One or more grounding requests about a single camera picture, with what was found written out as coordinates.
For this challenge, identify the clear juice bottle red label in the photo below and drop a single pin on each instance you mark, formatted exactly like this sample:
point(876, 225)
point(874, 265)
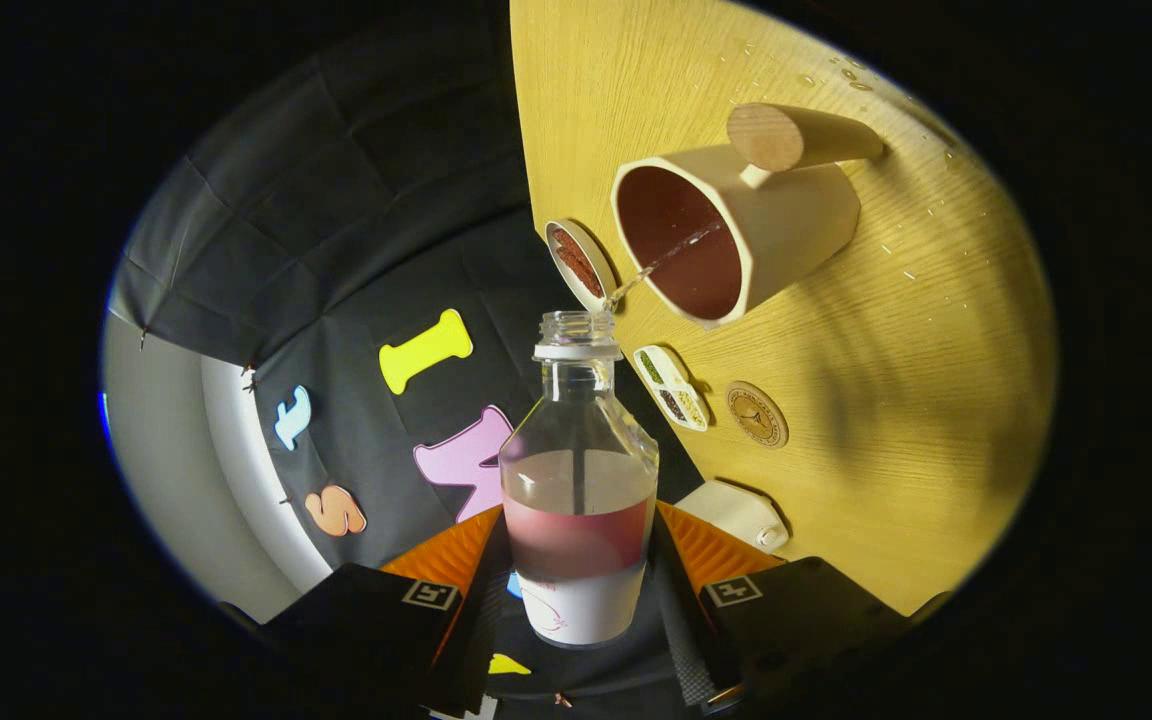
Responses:
point(576, 540)

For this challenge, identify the black backdrop cloth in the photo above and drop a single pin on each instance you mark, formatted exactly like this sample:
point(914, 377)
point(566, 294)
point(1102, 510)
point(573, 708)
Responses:
point(336, 250)

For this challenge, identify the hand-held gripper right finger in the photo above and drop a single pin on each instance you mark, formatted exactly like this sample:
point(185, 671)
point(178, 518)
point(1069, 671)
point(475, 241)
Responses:
point(676, 620)

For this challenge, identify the wooden table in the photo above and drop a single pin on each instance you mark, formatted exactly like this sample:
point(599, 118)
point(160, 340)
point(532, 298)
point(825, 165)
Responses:
point(886, 400)

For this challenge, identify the small white plate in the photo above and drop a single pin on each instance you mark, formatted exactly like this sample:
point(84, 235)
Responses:
point(596, 255)

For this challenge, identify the round wooden coaster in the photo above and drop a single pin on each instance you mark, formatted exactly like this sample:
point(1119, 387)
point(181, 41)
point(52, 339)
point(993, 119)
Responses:
point(757, 414)

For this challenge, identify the white divided condiment dish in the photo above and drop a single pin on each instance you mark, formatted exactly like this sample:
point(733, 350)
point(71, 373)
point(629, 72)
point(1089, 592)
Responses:
point(671, 388)

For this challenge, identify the red sausage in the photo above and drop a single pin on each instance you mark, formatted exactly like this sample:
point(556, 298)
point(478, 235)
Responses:
point(576, 262)

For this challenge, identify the white toaster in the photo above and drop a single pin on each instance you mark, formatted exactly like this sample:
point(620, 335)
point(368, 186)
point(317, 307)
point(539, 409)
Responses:
point(736, 512)

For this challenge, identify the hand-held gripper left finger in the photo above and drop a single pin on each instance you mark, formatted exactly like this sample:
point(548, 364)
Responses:
point(481, 620)

